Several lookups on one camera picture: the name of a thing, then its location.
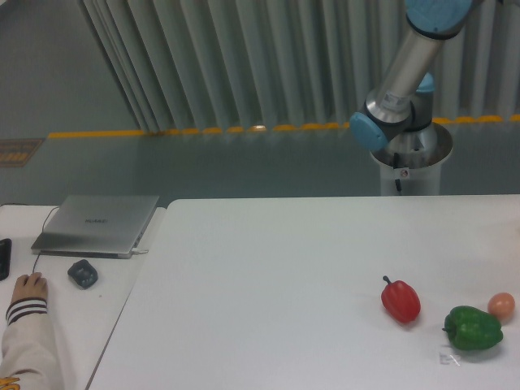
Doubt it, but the small clear tape piece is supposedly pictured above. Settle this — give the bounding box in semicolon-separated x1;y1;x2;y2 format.
439;351;462;366

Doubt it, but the small black case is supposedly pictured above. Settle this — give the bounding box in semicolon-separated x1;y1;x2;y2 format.
67;259;98;289

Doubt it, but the person's hand on mouse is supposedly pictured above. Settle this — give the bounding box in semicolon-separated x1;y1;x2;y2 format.
11;272;49;303

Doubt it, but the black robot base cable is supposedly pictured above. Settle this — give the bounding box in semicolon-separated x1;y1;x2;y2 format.
392;151;403;193

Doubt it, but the thin grey mouse cable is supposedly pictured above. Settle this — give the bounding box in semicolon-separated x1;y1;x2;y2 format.
30;206;61;275

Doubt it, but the cream striped sleeve forearm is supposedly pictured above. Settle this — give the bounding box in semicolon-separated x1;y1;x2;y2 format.
1;297;64;389

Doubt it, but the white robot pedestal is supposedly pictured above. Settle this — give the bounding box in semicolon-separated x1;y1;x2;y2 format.
371;123;453;196

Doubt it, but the brown egg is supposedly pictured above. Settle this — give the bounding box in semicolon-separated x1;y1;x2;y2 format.
487;292;515;322

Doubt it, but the green bell pepper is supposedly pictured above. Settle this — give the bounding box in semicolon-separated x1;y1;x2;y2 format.
442;305;504;351

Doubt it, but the silver closed laptop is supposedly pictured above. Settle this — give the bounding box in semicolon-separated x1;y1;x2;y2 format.
31;195;159;258

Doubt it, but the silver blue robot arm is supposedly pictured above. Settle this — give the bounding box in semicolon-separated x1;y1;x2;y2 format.
349;1;481;151

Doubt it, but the white pleated curtain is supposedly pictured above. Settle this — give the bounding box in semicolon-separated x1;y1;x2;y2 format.
82;1;519;133

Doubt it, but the red bell pepper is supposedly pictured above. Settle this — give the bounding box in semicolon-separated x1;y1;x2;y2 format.
381;275;421;324

